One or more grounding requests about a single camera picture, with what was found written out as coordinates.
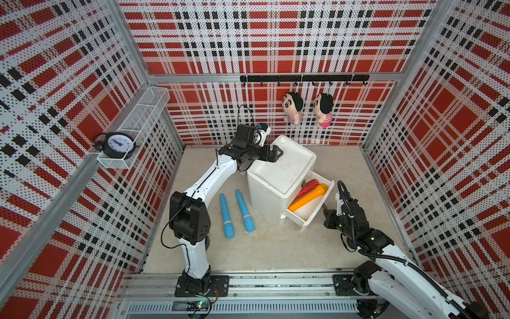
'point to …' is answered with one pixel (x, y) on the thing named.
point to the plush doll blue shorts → (292, 106)
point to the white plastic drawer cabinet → (289, 188)
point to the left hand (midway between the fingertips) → (276, 150)
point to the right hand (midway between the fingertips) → (327, 211)
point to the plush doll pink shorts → (323, 107)
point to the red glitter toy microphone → (309, 185)
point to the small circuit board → (191, 306)
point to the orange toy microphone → (308, 197)
